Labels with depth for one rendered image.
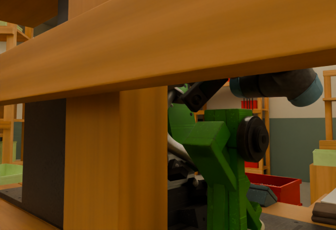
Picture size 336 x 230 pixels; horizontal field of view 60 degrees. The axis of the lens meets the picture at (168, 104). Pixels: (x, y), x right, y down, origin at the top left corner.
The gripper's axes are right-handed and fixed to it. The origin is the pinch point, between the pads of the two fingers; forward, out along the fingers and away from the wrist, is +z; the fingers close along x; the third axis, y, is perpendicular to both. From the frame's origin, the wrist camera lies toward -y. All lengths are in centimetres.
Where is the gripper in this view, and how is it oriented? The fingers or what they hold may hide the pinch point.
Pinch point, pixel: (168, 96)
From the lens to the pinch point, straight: 77.3
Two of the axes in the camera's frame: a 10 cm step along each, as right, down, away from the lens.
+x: -6.2, -7.1, -3.3
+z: -6.9, 3.0, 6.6
